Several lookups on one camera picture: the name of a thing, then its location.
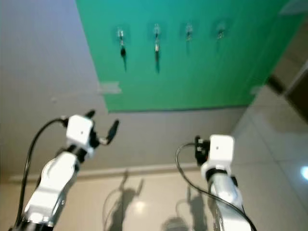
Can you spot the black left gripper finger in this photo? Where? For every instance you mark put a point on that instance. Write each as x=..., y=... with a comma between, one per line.
x=90, y=114
x=113, y=131

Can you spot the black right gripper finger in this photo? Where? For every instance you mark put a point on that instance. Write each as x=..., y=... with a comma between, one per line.
x=198, y=148

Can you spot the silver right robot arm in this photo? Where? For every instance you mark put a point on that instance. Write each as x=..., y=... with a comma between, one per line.
x=228, y=192

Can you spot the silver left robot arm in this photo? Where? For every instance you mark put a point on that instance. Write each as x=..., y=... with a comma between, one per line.
x=50, y=185

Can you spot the white tape piece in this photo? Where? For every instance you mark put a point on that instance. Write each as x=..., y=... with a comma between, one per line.
x=256, y=89
x=109, y=88

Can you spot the white baseboard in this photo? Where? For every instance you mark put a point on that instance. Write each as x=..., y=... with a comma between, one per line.
x=125, y=171

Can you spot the black-headed key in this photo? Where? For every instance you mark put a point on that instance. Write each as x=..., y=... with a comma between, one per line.
x=123, y=50

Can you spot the silver key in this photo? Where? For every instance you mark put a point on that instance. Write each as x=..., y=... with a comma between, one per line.
x=157, y=46

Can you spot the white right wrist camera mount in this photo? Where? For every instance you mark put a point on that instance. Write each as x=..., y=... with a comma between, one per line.
x=221, y=149

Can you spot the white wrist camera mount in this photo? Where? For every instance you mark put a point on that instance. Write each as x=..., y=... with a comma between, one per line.
x=79, y=131
x=221, y=149

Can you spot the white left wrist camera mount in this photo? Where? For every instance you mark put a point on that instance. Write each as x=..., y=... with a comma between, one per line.
x=79, y=131

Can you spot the green wall sheet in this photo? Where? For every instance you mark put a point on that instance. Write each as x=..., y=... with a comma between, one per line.
x=192, y=72

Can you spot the clear adhesive wall hook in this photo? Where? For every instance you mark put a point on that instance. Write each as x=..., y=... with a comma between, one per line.
x=120, y=33
x=188, y=31
x=220, y=32
x=156, y=30

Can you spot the dark door frame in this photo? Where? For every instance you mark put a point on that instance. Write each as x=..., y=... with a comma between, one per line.
x=298, y=96

